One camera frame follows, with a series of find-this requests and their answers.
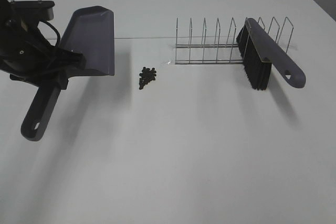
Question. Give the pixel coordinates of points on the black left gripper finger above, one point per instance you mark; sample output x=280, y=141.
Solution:
x=65, y=58
x=59, y=80

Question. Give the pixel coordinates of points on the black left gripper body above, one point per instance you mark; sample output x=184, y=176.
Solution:
x=26, y=54

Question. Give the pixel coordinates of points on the grey plastic dustpan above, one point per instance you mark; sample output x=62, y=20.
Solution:
x=91, y=32

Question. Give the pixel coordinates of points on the pile of coffee beans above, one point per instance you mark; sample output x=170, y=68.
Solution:
x=146, y=76

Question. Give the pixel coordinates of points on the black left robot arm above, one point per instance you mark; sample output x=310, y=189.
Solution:
x=45, y=27

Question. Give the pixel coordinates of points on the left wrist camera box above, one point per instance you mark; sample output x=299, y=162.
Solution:
x=40, y=9

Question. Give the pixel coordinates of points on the metal wire rack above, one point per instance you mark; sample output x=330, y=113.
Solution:
x=219, y=47

